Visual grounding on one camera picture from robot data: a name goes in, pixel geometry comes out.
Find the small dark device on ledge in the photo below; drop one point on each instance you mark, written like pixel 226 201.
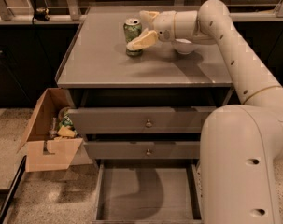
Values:
pixel 42 14

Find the yellow sponge in box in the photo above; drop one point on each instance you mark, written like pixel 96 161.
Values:
pixel 65 132

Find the grey top drawer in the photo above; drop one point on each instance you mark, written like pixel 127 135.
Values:
pixel 121 120

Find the green bag in box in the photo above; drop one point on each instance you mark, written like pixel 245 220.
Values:
pixel 64 120

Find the grey drawer cabinet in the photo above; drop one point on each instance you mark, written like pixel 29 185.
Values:
pixel 98 73

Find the black bar on floor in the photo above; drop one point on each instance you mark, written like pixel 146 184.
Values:
pixel 9 193

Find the green soda can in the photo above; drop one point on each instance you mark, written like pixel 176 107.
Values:
pixel 132 29

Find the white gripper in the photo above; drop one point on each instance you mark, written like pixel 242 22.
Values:
pixel 163 25

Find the grey open bottom drawer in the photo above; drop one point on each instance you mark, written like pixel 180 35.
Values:
pixel 147 194

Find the cardboard box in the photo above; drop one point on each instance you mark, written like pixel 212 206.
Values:
pixel 45 153

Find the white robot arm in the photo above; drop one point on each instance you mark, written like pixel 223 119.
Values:
pixel 239 143

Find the brass top drawer knob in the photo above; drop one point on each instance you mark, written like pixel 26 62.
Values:
pixel 148 123

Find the white ceramic bowl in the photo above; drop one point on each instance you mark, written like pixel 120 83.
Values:
pixel 183 46

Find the grey middle drawer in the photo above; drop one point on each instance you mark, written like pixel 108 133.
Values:
pixel 134 146

